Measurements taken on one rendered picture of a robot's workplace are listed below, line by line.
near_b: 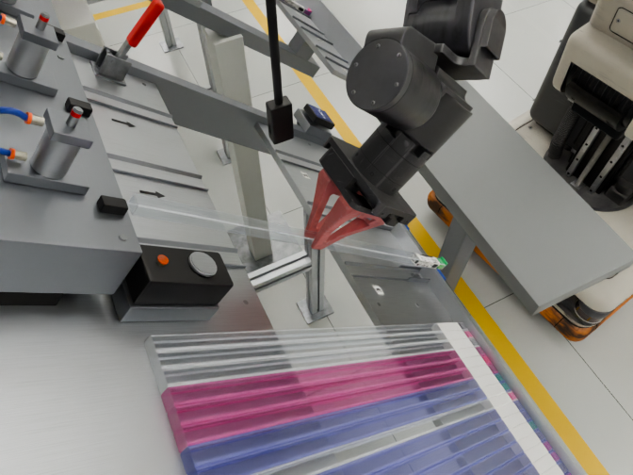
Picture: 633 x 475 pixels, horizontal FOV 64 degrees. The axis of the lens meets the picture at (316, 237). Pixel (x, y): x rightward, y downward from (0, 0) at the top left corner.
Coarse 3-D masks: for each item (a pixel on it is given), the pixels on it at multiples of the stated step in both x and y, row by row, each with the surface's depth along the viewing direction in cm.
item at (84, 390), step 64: (128, 128) 55; (128, 192) 48; (192, 192) 54; (0, 320) 31; (64, 320) 34; (192, 320) 41; (256, 320) 47; (0, 384) 29; (64, 384) 31; (128, 384) 34; (0, 448) 26; (64, 448) 28; (128, 448) 31
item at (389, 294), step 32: (256, 128) 80; (288, 160) 77; (384, 224) 84; (352, 256) 68; (352, 288) 64; (384, 288) 68; (416, 288) 75; (384, 320) 62; (416, 320) 67; (448, 320) 74
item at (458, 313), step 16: (400, 224) 83; (400, 240) 82; (432, 272) 78; (432, 288) 78; (448, 288) 76; (448, 304) 76; (464, 320) 74; (480, 336) 72; (496, 352) 71; (496, 368) 70; (512, 384) 68; (528, 400) 67; (544, 432) 65; (560, 448) 64; (576, 464) 63
